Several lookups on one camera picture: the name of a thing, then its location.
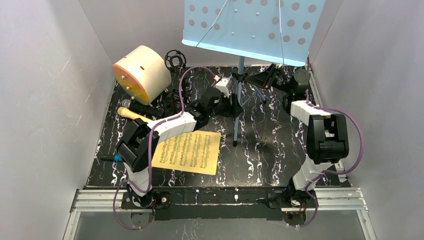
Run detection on black tripod microphone stand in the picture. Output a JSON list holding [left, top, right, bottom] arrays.
[[164, 49, 192, 106]]

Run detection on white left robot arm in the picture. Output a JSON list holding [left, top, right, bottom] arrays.
[[116, 87, 244, 208]]

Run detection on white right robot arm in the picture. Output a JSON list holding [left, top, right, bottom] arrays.
[[245, 63, 349, 209]]

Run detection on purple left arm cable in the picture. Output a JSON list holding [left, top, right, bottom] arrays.
[[112, 66, 220, 231]]

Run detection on black round microphone stand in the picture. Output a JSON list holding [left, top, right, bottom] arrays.
[[164, 89, 181, 117]]

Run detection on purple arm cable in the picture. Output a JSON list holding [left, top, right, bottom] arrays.
[[298, 56, 365, 228], [112, 66, 220, 231]]

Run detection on black and blue marker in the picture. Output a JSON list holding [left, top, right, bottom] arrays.
[[98, 155, 122, 162]]

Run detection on blue music stand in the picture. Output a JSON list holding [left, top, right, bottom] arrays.
[[181, 0, 327, 148]]

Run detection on aluminium frame rail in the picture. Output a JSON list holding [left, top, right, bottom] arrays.
[[63, 187, 376, 240]]

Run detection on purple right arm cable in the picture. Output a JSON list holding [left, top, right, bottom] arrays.
[[298, 56, 365, 228]]

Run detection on beige microphone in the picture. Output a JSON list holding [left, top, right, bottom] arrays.
[[117, 107, 152, 122]]

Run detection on yellow sheet music page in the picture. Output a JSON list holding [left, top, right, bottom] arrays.
[[152, 130, 221, 176]]

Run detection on white and orange drum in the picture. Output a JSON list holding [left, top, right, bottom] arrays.
[[112, 45, 172, 106]]

